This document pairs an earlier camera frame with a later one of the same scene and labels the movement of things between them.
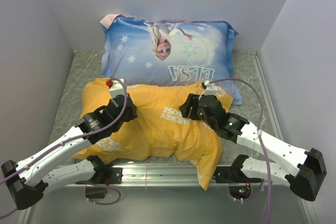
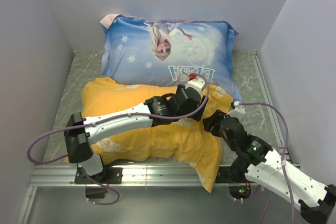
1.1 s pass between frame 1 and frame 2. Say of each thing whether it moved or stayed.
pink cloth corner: stayed
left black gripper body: moved
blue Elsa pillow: stayed
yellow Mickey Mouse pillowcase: stayed
